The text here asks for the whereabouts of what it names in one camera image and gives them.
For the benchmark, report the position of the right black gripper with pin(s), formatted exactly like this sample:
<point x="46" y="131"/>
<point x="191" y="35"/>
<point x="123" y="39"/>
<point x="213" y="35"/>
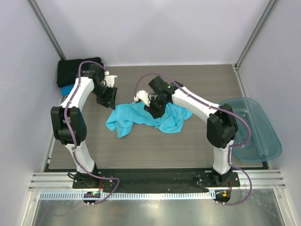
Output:
<point x="153" y="108"/>

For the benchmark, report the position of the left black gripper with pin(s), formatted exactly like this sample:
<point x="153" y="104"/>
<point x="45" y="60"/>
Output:
<point x="109" y="100"/>

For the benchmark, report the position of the turquoise t shirt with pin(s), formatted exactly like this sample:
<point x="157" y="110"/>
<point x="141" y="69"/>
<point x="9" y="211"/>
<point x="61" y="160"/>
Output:
<point x="124" y="116"/>

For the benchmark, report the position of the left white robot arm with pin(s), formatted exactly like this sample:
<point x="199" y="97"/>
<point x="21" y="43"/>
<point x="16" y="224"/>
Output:
<point x="68" y="122"/>

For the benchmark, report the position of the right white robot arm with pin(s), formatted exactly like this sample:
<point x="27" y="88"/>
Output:
<point x="221" y="126"/>

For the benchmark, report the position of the folded blue t shirt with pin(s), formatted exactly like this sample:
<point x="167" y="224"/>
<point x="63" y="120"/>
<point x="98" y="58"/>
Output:
<point x="66" y="90"/>

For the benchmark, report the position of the folded black t shirt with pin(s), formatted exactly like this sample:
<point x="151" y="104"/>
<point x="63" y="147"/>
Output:
<point x="67" y="70"/>

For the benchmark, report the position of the teal plastic bin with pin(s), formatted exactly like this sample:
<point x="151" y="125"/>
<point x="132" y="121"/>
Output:
<point x="264" y="144"/>

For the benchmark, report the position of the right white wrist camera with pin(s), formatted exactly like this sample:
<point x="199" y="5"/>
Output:
<point x="143" y="96"/>

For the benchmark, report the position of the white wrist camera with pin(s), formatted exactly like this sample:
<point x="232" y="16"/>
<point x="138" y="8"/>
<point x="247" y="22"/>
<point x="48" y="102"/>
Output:
<point x="109" y="80"/>
<point x="143" y="96"/>

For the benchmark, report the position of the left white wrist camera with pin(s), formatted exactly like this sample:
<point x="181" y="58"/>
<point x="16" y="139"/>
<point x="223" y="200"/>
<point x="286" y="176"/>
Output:
<point x="109" y="80"/>

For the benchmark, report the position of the slotted cable duct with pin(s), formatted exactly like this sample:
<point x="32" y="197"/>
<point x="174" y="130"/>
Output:
<point x="94" y="196"/>

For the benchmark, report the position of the aluminium frame rail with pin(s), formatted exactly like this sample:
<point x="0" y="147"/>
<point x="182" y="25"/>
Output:
<point x="257" y="179"/>

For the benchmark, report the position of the left aluminium corner post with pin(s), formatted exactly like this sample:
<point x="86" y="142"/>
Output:
<point x="45" y="26"/>

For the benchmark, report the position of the aluminium corner post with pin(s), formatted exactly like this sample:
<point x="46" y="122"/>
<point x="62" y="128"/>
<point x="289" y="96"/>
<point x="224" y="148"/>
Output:
<point x="256" y="31"/>
<point x="45" y="26"/>

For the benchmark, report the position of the right aluminium corner post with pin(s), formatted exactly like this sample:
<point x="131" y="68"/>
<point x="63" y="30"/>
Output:
<point x="256" y="31"/>

